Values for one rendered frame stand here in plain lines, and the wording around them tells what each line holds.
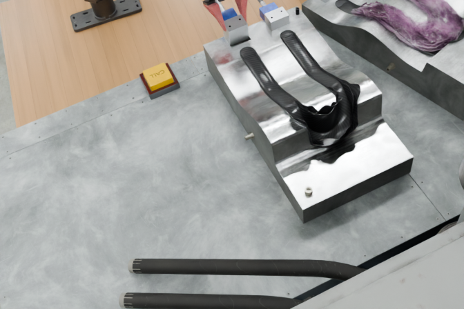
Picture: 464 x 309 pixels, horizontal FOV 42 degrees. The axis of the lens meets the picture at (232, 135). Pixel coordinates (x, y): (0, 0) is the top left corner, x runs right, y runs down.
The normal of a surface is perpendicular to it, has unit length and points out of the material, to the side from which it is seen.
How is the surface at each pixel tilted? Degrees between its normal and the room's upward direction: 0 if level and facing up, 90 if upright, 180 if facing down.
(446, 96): 90
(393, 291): 0
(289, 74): 0
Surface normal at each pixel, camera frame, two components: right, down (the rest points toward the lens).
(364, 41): -0.74, 0.59
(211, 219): -0.11, -0.58
